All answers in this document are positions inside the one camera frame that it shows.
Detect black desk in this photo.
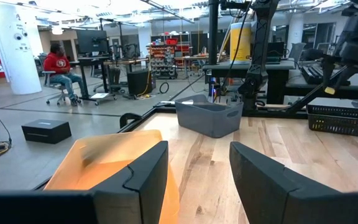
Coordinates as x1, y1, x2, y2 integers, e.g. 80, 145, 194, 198
70, 55, 117, 100

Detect person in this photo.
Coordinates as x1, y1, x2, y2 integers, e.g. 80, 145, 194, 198
43, 43, 85, 106

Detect black monitor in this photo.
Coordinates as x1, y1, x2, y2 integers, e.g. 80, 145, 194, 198
75, 29, 109, 54

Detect orange translucent plastic bin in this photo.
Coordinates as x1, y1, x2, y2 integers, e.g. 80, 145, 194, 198
44, 129, 180, 224

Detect black box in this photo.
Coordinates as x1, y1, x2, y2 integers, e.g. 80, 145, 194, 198
21, 119, 73, 144

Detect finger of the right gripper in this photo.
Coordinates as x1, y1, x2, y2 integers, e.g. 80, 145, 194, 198
334, 63, 356, 91
323, 58, 335, 90

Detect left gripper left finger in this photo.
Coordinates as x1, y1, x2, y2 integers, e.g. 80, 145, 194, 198
91, 140, 170, 224

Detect grey plastic bin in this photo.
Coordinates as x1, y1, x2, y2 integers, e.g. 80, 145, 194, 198
175, 94, 244, 139

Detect parts drawer shelf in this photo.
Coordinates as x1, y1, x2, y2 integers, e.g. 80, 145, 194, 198
149, 43, 178, 79

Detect black keyboard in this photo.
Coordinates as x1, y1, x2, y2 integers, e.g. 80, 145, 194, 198
301, 65, 351, 85

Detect grey office chair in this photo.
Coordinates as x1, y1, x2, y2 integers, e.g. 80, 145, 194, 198
41, 70, 82, 106
287, 42, 307, 68

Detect white pillar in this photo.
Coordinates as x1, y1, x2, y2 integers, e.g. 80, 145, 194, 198
0, 1, 42, 95

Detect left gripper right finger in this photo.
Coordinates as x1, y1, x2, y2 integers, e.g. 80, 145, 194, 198
229, 142, 358, 224

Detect black computer tower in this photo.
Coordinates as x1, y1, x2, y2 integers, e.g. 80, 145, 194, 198
126, 68, 154, 96

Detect yellow wipes canister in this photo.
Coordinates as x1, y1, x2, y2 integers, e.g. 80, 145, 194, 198
229, 22, 253, 65

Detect grey side desk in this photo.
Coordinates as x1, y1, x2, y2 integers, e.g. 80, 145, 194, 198
286, 70, 358, 100
203, 58, 296, 105

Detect black mesh basket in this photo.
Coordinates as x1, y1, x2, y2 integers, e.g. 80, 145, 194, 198
306, 104, 358, 137

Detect black aluminium table frame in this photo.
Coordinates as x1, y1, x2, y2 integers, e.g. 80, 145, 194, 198
119, 0, 358, 134

